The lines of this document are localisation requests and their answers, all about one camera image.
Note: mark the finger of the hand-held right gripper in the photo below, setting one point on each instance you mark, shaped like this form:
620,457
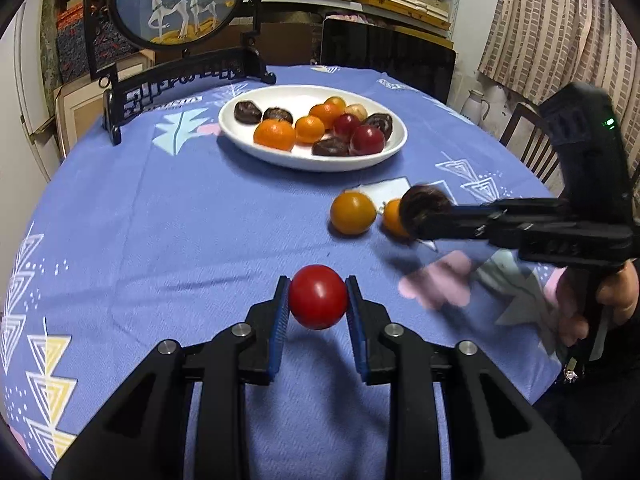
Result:
510,209
465,230

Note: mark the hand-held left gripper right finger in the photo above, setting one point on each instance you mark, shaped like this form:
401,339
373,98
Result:
356,330

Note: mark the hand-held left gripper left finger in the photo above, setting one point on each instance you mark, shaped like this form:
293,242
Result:
280,325

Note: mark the pale yellow mandarin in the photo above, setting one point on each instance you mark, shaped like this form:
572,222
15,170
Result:
356,110

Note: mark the large orange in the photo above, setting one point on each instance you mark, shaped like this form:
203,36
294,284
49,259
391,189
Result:
274,134

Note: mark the white round plate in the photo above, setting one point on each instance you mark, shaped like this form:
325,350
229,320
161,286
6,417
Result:
235,132

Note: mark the person's right hand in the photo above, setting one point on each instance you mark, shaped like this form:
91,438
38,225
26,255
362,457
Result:
570,305

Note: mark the dark wooden slat chair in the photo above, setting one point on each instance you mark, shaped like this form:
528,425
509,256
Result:
532,145

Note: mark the white thermos jug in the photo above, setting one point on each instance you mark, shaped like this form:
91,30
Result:
475,107

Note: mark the blue printed tablecloth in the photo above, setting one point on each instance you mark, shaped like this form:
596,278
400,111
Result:
175,240

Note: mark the striped beige curtain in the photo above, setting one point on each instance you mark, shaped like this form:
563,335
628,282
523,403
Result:
560,25

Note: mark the person's dark clothing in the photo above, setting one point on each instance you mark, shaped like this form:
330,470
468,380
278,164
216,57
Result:
595,420

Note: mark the pink cloth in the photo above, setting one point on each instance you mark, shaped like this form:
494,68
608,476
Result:
350,18

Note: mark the brown cardboard box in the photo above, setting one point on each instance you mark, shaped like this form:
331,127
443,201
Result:
290,42

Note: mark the beige framed panel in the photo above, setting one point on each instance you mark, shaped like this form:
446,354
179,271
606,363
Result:
80,105

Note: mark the stack of patterned fabric boxes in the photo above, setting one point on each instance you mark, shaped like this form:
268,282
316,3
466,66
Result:
75,45

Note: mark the green marbled board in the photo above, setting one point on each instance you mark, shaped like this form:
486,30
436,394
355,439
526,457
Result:
50,45

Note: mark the round deer screen black frame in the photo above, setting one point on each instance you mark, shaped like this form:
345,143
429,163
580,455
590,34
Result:
175,5

